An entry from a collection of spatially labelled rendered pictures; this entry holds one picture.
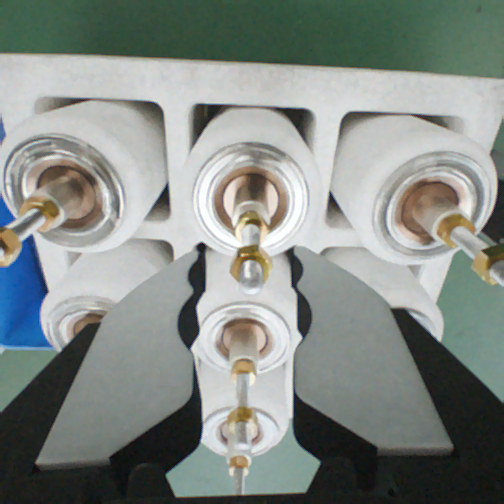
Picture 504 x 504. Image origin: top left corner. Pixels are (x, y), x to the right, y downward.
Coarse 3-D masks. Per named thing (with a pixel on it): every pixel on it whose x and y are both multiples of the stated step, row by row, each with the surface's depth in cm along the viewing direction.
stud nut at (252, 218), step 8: (240, 216) 19; (248, 216) 19; (256, 216) 19; (240, 224) 19; (248, 224) 19; (256, 224) 19; (264, 224) 19; (240, 232) 19; (264, 232) 19; (240, 240) 19; (264, 240) 19
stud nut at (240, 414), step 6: (240, 408) 22; (246, 408) 22; (228, 414) 22; (234, 414) 22; (240, 414) 22; (246, 414) 22; (252, 414) 22; (228, 420) 22; (234, 420) 21; (240, 420) 22; (246, 420) 21; (252, 420) 22; (228, 426) 22; (234, 426) 22; (252, 426) 22; (252, 432) 22
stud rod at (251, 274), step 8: (248, 232) 18; (256, 232) 18; (248, 240) 17; (256, 240) 17; (248, 264) 15; (256, 264) 15; (240, 272) 15; (248, 272) 15; (256, 272) 15; (240, 280) 14; (248, 280) 14; (256, 280) 14; (240, 288) 14; (248, 288) 14; (256, 288) 14
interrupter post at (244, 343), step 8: (232, 336) 28; (240, 336) 27; (248, 336) 27; (256, 336) 28; (232, 344) 27; (240, 344) 27; (248, 344) 27; (256, 344) 27; (232, 352) 26; (240, 352) 26; (248, 352) 26; (256, 352) 27; (232, 360) 26; (240, 360) 26; (248, 360) 26; (256, 360) 26; (256, 368) 26
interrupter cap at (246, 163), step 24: (240, 144) 21; (264, 144) 21; (216, 168) 22; (240, 168) 22; (264, 168) 22; (288, 168) 22; (192, 192) 22; (216, 192) 23; (288, 192) 22; (216, 216) 23; (288, 216) 23; (216, 240) 24; (288, 240) 24
